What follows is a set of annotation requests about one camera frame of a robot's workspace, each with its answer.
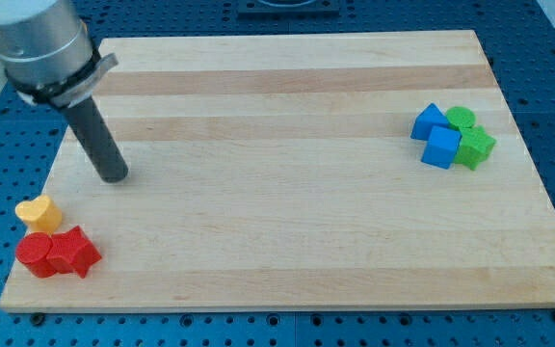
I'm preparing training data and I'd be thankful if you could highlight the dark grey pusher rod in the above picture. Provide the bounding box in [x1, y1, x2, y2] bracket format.
[61, 97, 128, 183]

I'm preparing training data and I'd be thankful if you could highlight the yellow heart block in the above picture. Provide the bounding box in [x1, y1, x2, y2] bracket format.
[14, 195, 63, 235]

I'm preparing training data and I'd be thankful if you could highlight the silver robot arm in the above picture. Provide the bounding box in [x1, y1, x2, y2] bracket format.
[0, 0, 128, 183]

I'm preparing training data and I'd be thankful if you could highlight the red star block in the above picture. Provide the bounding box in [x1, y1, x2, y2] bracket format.
[46, 226, 102, 279]

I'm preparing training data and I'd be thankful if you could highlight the red cylinder block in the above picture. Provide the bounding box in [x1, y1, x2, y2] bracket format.
[15, 232, 57, 279]

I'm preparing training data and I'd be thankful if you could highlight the wooden board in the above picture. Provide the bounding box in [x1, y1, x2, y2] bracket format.
[0, 30, 555, 313]

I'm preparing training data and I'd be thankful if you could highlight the blue triangle block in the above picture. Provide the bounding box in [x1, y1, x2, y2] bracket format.
[410, 103, 449, 141]

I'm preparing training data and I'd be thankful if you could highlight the blue cube block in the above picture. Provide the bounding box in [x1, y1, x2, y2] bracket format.
[421, 126, 462, 170]

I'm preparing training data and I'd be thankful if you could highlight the green cylinder block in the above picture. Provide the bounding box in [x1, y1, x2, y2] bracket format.
[445, 106, 476, 130]

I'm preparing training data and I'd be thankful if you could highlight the green star block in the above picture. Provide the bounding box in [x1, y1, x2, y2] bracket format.
[453, 126, 496, 171]

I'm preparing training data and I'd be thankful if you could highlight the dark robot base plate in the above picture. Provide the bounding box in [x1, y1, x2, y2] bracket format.
[237, 0, 342, 17]

